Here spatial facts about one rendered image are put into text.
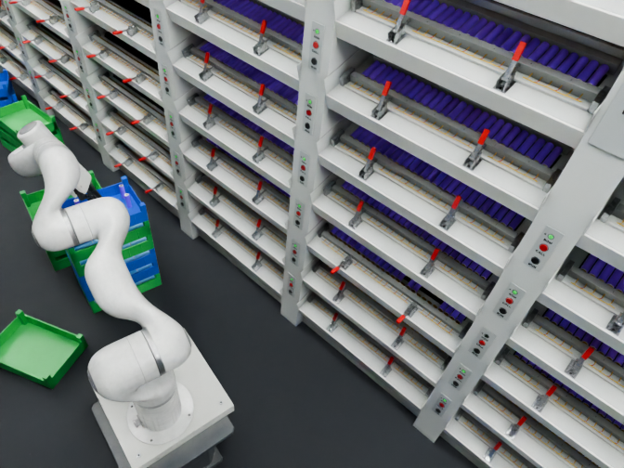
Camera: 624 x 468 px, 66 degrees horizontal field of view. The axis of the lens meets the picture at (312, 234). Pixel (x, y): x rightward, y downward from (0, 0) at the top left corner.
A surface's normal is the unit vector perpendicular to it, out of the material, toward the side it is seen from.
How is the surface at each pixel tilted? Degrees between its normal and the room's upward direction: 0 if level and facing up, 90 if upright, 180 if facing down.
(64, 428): 0
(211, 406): 4
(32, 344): 0
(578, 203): 90
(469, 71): 18
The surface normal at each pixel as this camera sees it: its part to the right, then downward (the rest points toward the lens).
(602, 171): -0.67, 0.48
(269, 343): 0.10, -0.70
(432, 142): -0.11, -0.52
